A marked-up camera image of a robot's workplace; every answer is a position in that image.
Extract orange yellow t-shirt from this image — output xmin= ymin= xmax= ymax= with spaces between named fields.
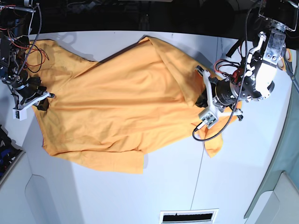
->
xmin=24 ymin=36 xmax=243 ymax=175

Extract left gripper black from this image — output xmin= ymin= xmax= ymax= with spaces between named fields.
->
xmin=195 ymin=90 xmax=208 ymax=108

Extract box of dark items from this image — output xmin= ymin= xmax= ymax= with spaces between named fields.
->
xmin=0 ymin=125 xmax=24 ymax=182

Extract white slotted vent panel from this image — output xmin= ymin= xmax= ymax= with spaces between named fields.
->
xmin=159 ymin=209 xmax=219 ymax=224

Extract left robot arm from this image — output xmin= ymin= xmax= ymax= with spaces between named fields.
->
xmin=195 ymin=0 xmax=299 ymax=111

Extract orange grey scissors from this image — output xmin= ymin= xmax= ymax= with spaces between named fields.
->
xmin=278 ymin=47 xmax=299 ymax=92

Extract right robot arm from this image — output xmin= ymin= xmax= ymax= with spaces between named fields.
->
xmin=0 ymin=0 xmax=55 ymax=112

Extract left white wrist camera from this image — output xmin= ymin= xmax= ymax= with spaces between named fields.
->
xmin=196 ymin=65 xmax=237 ymax=130

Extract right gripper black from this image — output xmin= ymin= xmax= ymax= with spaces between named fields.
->
xmin=35 ymin=86 xmax=49 ymax=111

